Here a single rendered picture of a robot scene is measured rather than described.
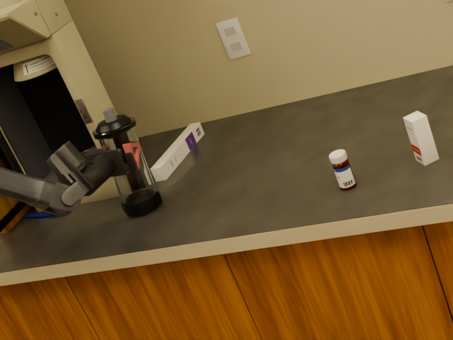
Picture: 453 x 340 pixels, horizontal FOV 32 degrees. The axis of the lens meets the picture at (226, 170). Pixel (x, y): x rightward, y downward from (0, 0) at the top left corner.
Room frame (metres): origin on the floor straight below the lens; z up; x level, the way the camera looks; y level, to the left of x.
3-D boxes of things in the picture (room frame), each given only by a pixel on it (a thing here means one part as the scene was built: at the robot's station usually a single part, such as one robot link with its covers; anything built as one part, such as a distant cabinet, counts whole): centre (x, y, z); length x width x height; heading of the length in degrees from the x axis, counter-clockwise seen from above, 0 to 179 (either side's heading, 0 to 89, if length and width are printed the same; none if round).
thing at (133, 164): (1.80, 0.21, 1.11); 0.09 x 0.07 x 0.07; 150
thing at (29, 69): (2.13, 0.34, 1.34); 0.18 x 0.18 x 0.05
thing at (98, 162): (1.76, 0.27, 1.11); 0.10 x 0.07 x 0.07; 60
